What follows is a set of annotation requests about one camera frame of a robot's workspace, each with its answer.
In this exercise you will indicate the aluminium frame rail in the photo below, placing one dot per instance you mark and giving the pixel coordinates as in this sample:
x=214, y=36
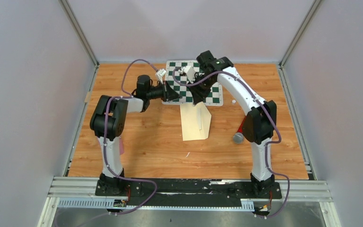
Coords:
x=71, y=202

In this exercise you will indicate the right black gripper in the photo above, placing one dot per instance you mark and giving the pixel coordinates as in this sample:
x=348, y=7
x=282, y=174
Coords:
x=199, y=94

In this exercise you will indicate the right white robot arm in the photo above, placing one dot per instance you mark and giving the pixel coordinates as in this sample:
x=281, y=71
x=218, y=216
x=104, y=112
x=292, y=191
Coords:
x=260, y=115

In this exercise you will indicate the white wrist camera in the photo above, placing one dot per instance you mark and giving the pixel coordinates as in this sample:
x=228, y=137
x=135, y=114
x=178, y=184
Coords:
x=160, y=75
x=188, y=72

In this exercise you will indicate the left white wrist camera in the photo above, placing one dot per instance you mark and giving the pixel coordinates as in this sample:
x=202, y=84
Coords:
x=160, y=75

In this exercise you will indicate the red glitter microphone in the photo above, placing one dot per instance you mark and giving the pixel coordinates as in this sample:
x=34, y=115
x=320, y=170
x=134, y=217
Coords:
x=238, y=137

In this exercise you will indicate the green white chessboard mat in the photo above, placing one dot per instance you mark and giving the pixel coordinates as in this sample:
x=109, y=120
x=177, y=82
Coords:
x=214, y=98

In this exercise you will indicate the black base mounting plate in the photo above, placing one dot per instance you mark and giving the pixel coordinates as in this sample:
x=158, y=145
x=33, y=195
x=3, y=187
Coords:
x=188, y=192

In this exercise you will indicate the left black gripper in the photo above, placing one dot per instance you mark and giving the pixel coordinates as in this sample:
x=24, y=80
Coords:
x=168, y=93

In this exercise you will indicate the cream envelope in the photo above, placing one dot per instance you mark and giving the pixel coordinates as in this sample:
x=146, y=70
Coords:
x=189, y=122

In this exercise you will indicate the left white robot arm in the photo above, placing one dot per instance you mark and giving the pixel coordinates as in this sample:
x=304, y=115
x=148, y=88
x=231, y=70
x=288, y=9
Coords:
x=108, y=122

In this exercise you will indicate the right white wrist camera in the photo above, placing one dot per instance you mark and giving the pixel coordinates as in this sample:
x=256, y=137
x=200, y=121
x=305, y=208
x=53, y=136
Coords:
x=188, y=72

